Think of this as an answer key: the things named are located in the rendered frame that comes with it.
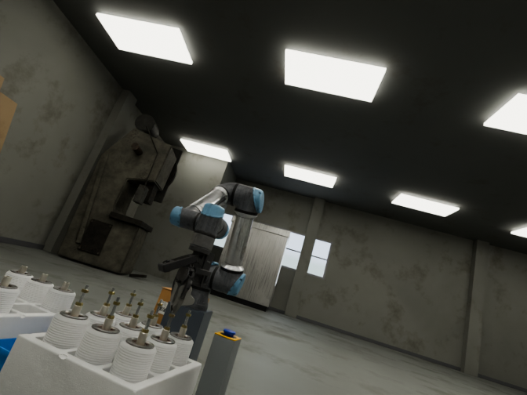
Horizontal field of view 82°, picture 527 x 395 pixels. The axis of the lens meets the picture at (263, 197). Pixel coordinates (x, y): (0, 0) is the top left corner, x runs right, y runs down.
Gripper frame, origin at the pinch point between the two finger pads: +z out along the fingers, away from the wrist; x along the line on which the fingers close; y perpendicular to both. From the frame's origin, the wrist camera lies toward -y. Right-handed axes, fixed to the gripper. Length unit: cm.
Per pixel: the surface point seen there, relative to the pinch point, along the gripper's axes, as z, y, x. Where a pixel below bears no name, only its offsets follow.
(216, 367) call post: 11.7, 14.0, -12.4
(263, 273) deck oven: -43, 428, 447
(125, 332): 10.1, -8.8, 5.7
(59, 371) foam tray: 19.5, -23.4, 0.2
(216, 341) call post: 5.0, 12.6, -10.3
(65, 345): 15.8, -22.7, 7.8
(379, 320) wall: -20, 736, 315
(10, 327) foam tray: 20, -33, 32
